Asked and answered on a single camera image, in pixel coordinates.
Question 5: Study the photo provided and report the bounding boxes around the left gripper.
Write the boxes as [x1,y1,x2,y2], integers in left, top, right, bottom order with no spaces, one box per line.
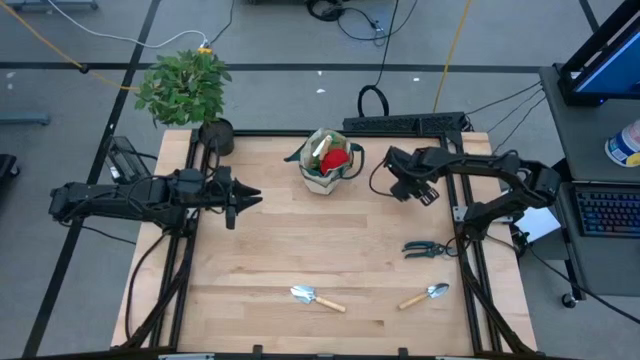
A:
[210,166,264,215]

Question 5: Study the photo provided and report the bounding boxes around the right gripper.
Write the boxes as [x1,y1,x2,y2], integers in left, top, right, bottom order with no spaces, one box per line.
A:
[383,145,441,201]

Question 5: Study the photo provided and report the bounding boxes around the red black gardening glove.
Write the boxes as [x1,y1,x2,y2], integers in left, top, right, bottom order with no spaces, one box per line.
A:
[319,147,351,176]

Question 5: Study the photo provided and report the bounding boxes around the green pruning shears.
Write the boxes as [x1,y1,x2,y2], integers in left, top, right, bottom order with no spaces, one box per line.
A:
[402,240,455,260]

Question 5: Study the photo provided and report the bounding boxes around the green spray bottle white head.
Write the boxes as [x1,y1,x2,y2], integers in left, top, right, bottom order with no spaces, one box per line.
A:
[312,134,334,160]

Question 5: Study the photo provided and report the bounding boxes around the wide trowel wooden handle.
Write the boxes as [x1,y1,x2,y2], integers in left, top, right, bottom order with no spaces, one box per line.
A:
[289,284,348,314]

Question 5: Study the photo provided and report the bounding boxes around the narrow trowel wooden handle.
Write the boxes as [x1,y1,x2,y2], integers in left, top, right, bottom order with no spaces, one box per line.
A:
[397,282,451,311]

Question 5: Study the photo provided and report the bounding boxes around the cream green canvas gardening bag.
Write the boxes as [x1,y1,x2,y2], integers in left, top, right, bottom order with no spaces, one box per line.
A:
[283,127,366,196]

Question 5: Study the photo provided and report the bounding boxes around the long black perforated box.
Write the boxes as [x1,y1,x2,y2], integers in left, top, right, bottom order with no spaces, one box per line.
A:
[342,111,469,136]

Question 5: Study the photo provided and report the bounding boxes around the potted green plant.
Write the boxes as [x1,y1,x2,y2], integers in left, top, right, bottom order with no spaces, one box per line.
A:
[133,48,236,157]

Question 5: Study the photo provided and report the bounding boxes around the black mesh box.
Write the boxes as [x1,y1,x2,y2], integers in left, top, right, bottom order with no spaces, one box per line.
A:
[102,135,154,184]

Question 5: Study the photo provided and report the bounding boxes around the white paper sheet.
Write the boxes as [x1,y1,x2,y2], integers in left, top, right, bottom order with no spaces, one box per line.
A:
[499,187,562,244]

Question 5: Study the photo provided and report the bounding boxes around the grey equipment cart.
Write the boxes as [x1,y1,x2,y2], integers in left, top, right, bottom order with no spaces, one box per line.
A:
[537,64,640,309]

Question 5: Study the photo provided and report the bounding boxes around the black keyboard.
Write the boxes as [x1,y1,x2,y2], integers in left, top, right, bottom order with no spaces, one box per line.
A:
[569,180,640,239]

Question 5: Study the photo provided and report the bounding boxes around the white blue wipes canister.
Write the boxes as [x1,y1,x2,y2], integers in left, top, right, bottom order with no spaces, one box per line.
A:
[603,118,640,168]

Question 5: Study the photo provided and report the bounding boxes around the black computer monitor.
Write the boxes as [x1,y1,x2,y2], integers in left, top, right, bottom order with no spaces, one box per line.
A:
[557,0,640,107]

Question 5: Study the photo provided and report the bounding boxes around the grey stand foot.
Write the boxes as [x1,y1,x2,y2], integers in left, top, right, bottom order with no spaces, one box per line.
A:
[4,0,99,11]
[0,110,51,127]

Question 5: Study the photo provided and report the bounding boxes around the black floor object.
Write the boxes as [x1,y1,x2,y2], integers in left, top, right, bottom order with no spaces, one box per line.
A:
[0,153,21,180]

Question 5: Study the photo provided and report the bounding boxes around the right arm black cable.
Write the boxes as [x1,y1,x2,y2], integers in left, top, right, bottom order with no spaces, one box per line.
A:
[368,159,401,199]

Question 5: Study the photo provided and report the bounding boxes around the black aluminium table frame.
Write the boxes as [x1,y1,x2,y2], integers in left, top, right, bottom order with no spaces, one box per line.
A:
[119,128,539,359]

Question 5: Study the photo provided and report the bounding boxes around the black looped floor cable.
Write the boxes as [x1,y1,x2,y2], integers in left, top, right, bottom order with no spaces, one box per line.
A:
[356,0,401,119]

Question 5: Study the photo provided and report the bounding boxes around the thin black cable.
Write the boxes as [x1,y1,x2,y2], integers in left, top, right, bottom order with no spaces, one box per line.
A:
[464,80,544,116]
[487,88,545,133]
[492,96,547,155]

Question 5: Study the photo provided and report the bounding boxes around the yellow cable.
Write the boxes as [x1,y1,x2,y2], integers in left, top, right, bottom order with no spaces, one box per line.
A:
[432,0,474,114]
[0,0,141,92]

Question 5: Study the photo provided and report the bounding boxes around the black base cable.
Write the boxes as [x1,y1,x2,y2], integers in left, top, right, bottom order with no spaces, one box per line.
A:
[123,232,171,342]

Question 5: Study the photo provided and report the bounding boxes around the black cable bundle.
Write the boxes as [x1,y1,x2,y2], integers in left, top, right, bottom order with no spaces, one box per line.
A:
[304,0,386,46]

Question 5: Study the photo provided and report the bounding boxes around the white floor cable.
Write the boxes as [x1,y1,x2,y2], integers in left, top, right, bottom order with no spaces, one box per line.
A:
[47,0,209,50]

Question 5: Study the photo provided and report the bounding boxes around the thick black cable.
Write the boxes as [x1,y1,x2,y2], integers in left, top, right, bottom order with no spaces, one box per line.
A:
[514,234,640,326]

